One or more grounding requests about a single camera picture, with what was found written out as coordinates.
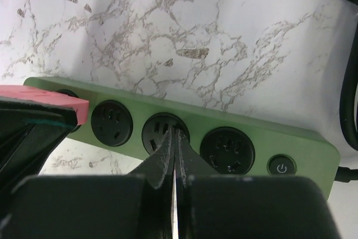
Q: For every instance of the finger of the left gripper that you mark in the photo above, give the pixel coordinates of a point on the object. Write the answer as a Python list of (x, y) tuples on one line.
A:
[(30, 131)]

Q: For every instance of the green power strip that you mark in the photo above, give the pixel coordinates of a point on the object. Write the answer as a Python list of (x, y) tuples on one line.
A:
[(133, 125)]

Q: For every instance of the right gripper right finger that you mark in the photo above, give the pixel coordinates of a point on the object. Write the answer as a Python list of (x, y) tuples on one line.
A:
[(188, 162)]

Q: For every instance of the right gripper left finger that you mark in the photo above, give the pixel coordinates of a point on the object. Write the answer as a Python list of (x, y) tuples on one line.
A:
[(159, 164)]

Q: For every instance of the pink plug adapter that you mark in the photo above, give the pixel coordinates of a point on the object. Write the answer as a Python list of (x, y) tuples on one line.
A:
[(28, 93)]

